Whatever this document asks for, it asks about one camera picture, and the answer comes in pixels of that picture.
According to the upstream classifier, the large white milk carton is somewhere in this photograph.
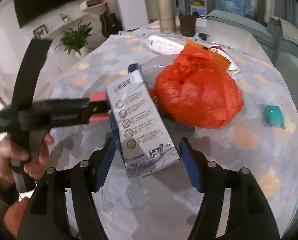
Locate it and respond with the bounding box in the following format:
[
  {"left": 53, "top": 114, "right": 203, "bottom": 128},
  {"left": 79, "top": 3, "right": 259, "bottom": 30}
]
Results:
[{"left": 106, "top": 70, "right": 180, "bottom": 178}]

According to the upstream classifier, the pink white spray bottle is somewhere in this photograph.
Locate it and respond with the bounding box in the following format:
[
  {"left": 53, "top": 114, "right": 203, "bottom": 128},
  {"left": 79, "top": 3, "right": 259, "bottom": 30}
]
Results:
[{"left": 146, "top": 35, "right": 184, "bottom": 55}]

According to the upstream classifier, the orange plastic bag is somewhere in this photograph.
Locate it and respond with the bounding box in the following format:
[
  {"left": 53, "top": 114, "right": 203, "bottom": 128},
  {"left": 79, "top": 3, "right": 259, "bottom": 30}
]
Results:
[{"left": 149, "top": 50, "right": 244, "bottom": 129}]

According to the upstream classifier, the red white panda paper cup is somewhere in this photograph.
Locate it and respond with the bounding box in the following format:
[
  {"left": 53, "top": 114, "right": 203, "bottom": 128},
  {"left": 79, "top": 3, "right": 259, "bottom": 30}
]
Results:
[{"left": 208, "top": 44, "right": 240, "bottom": 75}]

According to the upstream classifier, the person's left hand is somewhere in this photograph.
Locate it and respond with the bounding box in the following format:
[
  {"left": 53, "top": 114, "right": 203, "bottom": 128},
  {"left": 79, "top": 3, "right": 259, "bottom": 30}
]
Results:
[{"left": 0, "top": 133, "right": 54, "bottom": 185}]

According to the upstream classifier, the green potted plant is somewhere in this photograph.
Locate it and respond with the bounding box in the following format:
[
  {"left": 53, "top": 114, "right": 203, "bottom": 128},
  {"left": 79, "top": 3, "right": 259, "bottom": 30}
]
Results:
[{"left": 55, "top": 21, "right": 93, "bottom": 59}]

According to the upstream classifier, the black guitar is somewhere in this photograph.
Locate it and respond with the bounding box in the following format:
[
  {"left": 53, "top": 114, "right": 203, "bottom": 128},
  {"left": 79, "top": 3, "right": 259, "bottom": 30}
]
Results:
[{"left": 100, "top": 11, "right": 123, "bottom": 38}]

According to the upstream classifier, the patterned grey tablecloth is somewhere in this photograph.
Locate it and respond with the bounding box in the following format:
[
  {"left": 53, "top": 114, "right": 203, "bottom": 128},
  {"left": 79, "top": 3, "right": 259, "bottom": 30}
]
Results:
[{"left": 37, "top": 34, "right": 298, "bottom": 239}]

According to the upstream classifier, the orange snack wrapper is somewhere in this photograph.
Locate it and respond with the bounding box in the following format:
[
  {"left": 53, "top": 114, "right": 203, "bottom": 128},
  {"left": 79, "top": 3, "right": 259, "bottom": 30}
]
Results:
[{"left": 184, "top": 39, "right": 230, "bottom": 71}]

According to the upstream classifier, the teal small packet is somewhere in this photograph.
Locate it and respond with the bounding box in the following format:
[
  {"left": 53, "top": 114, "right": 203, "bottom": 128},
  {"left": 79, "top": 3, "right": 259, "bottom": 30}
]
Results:
[{"left": 260, "top": 105, "right": 285, "bottom": 129}]

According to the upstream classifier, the white refrigerator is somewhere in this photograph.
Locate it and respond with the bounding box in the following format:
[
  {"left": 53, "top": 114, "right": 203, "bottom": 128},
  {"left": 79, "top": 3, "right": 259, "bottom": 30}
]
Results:
[{"left": 116, "top": 0, "right": 149, "bottom": 31}]

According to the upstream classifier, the gold thermos bottle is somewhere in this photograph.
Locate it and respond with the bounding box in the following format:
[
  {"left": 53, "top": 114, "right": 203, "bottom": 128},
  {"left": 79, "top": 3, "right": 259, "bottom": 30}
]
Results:
[{"left": 157, "top": 0, "right": 176, "bottom": 34}]

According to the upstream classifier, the dark brown cup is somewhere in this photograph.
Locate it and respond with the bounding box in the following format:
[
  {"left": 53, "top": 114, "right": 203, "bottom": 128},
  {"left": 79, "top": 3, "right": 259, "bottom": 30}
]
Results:
[{"left": 179, "top": 14, "right": 197, "bottom": 37}]

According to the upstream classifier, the black car key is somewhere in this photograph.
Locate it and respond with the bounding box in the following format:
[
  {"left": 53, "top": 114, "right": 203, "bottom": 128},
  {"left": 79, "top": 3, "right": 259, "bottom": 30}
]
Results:
[{"left": 198, "top": 33, "right": 209, "bottom": 41}]

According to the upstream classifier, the teal ottoman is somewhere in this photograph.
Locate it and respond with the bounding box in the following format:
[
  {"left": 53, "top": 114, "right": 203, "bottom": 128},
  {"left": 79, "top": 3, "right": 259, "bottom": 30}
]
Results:
[{"left": 206, "top": 10, "right": 274, "bottom": 50}]

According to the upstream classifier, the teal sofa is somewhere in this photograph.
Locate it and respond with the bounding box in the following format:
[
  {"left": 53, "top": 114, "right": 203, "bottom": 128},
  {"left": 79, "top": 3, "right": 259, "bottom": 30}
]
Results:
[{"left": 267, "top": 16, "right": 298, "bottom": 100}]

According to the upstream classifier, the white wall shelf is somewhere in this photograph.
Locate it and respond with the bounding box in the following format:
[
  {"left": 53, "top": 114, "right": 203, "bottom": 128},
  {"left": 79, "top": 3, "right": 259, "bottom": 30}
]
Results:
[{"left": 79, "top": 0, "right": 106, "bottom": 11}]

